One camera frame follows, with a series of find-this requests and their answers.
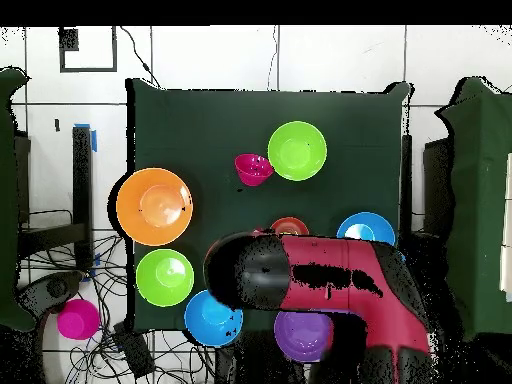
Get large orange plastic bowl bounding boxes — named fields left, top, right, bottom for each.
left=115, top=167, right=194, bottom=247

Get blue tape strip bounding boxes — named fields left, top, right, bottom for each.
left=73, top=122, right=98, bottom=153

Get tangled floor cables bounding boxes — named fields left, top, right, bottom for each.
left=19, top=233, right=217, bottom=384

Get green cloth side table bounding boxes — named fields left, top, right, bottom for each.
left=434, top=75, right=512, bottom=341
left=0, top=66, right=38, bottom=334

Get pink plastic bowl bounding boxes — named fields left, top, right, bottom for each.
left=234, top=153, right=275, bottom=188

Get black cabinet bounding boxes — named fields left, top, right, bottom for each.
left=422, top=137, right=455, bottom=241

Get blue plastic bowl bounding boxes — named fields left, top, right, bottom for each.
left=183, top=289, right=244, bottom=348
left=336, top=211, right=397, bottom=247

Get black square floor frame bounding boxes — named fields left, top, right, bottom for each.
left=58, top=25, right=118, bottom=74

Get black power brick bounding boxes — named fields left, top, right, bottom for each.
left=112, top=320, right=156, bottom=379

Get dark green table cloth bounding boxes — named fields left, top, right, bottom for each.
left=126, top=77, right=412, bottom=336

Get red-orange plastic bowl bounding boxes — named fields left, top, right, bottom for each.
left=270, top=216, right=310, bottom=236

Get black floor cable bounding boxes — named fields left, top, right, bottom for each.
left=119, top=25, right=163, bottom=89
left=266, top=25, right=280, bottom=91

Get dark grey chair base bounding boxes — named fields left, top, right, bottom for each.
left=17, top=270, right=86, bottom=319

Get white round stool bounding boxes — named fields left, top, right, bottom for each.
left=41, top=311, right=105, bottom=384

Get pink plastic cup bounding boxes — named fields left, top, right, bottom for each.
left=56, top=298, right=101, bottom=341

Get black stand frame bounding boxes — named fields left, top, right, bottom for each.
left=400, top=133, right=414, bottom=277
left=15, top=125, right=95, bottom=273

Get green plastic bowl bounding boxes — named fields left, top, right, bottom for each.
left=135, top=248, right=195, bottom=308
left=267, top=120, right=328, bottom=182

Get purple plastic bowl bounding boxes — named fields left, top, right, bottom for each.
left=273, top=310, right=334, bottom=363

